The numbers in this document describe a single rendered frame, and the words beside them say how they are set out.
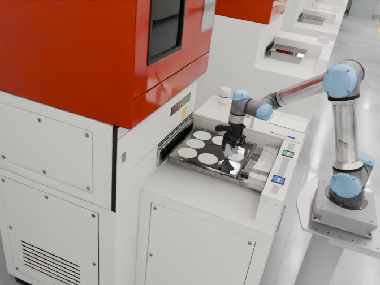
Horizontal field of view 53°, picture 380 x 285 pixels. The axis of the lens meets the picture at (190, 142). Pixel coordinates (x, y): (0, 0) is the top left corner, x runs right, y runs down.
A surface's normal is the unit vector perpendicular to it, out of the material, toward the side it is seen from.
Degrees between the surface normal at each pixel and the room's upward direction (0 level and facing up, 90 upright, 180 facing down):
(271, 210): 90
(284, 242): 0
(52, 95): 90
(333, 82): 83
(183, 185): 0
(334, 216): 90
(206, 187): 0
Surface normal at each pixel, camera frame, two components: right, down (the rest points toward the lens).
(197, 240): -0.38, 0.42
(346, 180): -0.57, 0.46
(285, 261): 0.11, -0.86
